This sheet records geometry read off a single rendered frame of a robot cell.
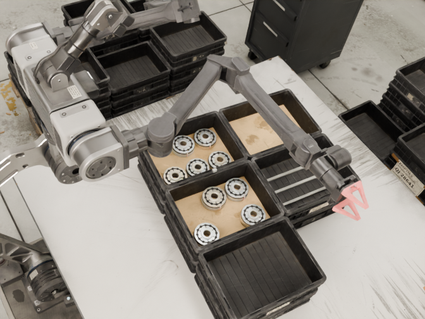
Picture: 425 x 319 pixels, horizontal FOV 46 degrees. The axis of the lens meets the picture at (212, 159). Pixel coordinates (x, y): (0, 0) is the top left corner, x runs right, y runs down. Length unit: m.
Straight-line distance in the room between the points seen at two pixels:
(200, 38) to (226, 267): 1.77
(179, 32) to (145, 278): 1.79
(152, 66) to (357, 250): 1.73
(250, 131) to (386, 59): 2.25
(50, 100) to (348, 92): 2.84
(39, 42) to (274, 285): 1.21
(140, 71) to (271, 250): 1.61
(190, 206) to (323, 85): 2.12
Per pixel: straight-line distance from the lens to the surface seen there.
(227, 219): 2.08
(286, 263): 2.04
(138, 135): 1.46
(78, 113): 1.46
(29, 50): 1.66
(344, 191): 1.43
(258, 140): 2.35
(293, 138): 1.53
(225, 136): 2.26
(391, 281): 2.33
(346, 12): 3.70
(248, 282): 1.98
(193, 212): 2.08
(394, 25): 4.82
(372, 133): 3.39
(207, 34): 3.36
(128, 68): 3.24
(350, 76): 4.12
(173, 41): 3.28
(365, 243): 2.36
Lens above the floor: 2.62
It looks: 53 degrees down
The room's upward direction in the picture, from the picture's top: 12 degrees clockwise
